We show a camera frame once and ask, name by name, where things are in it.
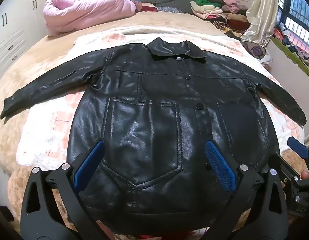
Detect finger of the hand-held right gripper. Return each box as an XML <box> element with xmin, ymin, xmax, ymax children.
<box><xmin>268</xmin><ymin>154</ymin><xmax>299</xmax><ymax>180</ymax></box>
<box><xmin>287</xmin><ymin>137</ymin><xmax>309</xmax><ymax>160</ymax></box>

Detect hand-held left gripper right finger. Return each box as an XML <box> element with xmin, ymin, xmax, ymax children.
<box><xmin>205</xmin><ymin>140</ymin><xmax>287</xmax><ymax>240</ymax></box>

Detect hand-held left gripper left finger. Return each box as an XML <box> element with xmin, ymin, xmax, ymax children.
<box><xmin>20</xmin><ymin>140</ymin><xmax>112</xmax><ymax>240</ymax></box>

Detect black leather jacket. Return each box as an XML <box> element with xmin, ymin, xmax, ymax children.
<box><xmin>0</xmin><ymin>36</ymin><xmax>307</xmax><ymax>218</ymax></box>

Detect heap of clothes on sill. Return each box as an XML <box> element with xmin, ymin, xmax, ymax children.
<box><xmin>273</xmin><ymin>22</ymin><xmax>309</xmax><ymax>68</ymax></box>

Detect bag of purple clothes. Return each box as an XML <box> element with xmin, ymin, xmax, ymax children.
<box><xmin>242</xmin><ymin>40</ymin><xmax>272</xmax><ymax>63</ymax></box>

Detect pile of folded clothes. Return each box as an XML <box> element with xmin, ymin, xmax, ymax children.
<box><xmin>190</xmin><ymin>0</ymin><xmax>251</xmax><ymax>39</ymax></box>

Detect teal and red clothes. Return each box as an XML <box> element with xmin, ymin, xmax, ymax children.
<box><xmin>126</xmin><ymin>0</ymin><xmax>159</xmax><ymax>12</ymax></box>

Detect white orange bear blanket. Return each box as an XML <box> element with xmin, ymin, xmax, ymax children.
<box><xmin>16</xmin><ymin>26</ymin><xmax>305</xmax><ymax>178</ymax></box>

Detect green sill mat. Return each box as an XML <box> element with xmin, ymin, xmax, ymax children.
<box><xmin>271</xmin><ymin>36</ymin><xmax>309</xmax><ymax>84</ymax></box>

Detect barred window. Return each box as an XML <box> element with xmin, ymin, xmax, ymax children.
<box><xmin>277</xmin><ymin>0</ymin><xmax>309</xmax><ymax>58</ymax></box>

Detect cream satin curtain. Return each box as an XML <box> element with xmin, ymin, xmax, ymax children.
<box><xmin>240</xmin><ymin>0</ymin><xmax>280</xmax><ymax>43</ymax></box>

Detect pink quilt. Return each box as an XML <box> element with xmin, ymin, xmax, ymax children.
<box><xmin>43</xmin><ymin>0</ymin><xmax>138</xmax><ymax>37</ymax></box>

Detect white wardrobe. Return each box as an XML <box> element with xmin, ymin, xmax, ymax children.
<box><xmin>0</xmin><ymin>0</ymin><xmax>48</xmax><ymax>85</ymax></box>

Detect dark floral pillow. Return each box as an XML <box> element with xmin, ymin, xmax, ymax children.
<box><xmin>157</xmin><ymin>5</ymin><xmax>185</xmax><ymax>14</ymax></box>

